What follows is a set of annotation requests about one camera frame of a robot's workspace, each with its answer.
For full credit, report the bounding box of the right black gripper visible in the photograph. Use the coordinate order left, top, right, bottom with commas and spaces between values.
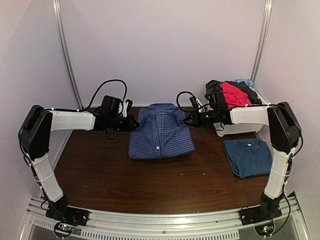
183, 109, 219, 128

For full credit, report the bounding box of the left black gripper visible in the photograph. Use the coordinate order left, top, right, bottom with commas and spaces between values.
108, 114, 139, 133

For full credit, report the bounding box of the blue checkered shirt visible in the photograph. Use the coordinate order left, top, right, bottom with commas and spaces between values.
128, 103, 195, 160

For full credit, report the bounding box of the blue polo shirt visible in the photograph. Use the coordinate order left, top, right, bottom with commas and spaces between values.
223, 138, 273, 179

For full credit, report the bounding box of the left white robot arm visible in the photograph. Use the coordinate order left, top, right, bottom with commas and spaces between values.
18, 95, 139, 203

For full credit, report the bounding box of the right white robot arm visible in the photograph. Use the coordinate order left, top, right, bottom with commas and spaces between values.
183, 93, 303, 221

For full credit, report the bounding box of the white plastic laundry bin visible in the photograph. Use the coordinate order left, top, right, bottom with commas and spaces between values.
208, 92, 270, 137

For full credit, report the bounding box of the black garment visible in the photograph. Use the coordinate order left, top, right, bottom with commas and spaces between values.
205, 80, 262, 105

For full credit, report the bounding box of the red garment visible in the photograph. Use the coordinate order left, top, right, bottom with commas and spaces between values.
220, 82, 252, 108

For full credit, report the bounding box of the light blue garment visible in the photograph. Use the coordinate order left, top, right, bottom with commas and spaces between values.
234, 78, 254, 89

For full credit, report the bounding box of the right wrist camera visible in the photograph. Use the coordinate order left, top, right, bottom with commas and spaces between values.
189, 96, 205, 113

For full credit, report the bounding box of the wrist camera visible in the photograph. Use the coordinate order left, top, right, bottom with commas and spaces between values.
118, 99, 133, 118
189, 96, 205, 113

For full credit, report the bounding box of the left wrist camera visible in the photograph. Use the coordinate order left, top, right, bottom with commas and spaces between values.
118, 99, 133, 118

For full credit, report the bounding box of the right black camera cable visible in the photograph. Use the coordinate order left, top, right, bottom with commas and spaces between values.
176, 91, 198, 111

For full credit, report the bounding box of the black camera cable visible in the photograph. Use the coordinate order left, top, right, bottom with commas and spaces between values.
82, 79, 128, 111
176, 91, 198, 111

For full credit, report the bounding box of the left black camera cable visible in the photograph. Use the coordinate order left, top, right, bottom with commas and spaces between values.
82, 79, 128, 111

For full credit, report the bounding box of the front aluminium rail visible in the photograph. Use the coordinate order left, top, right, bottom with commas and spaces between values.
24, 192, 303, 240

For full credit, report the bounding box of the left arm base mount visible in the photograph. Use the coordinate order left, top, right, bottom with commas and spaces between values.
44, 195, 89, 227

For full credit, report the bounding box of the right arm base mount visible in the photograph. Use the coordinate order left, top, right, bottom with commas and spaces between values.
238, 193, 282, 226

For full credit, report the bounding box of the right aluminium corner post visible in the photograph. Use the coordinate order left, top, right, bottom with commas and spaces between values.
250, 0, 273, 83

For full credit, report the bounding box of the aluminium corner post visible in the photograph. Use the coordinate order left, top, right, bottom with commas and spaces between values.
250, 0, 273, 83
52, 0, 84, 108

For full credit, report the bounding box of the left aluminium corner post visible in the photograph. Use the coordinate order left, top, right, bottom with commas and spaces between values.
52, 0, 84, 108

